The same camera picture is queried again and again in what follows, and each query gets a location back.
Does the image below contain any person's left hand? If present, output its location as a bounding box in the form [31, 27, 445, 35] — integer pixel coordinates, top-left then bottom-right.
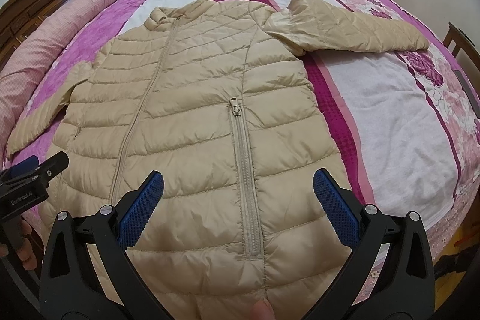
[16, 219, 38, 271]

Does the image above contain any dark wooden headboard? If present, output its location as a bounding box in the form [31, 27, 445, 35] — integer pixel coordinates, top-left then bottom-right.
[0, 0, 71, 67]

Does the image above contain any wooden chair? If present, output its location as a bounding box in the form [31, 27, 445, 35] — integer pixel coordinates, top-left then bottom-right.
[443, 22, 479, 118]

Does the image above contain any pink rolled quilt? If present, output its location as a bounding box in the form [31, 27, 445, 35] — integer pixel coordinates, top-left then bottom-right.
[1, 0, 117, 151]

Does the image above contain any beige quilted down jacket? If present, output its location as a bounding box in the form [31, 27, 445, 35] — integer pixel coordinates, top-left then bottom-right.
[5, 0, 429, 319]

